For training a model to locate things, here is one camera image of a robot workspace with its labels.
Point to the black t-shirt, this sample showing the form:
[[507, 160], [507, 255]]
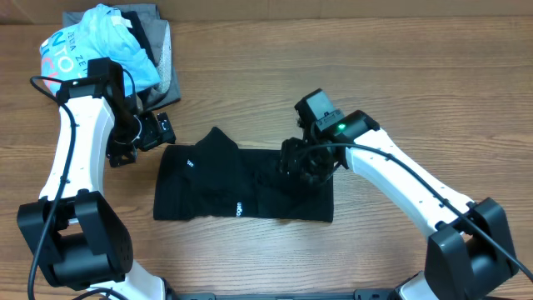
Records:
[[214, 177]]

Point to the folded grey garment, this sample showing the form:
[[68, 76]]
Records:
[[158, 32]]

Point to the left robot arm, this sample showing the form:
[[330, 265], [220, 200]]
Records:
[[76, 239]]

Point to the folded black garment in stack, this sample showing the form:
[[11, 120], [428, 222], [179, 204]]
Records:
[[138, 32]]

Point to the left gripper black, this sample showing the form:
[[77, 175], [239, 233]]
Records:
[[154, 136]]

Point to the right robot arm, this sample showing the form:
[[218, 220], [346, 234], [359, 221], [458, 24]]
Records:
[[469, 248]]

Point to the light blue printed t-shirt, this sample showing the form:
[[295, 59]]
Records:
[[102, 33]]

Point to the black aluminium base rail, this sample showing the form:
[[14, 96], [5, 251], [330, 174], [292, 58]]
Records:
[[283, 296]]

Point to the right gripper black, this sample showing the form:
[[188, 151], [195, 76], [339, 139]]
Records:
[[291, 162]]

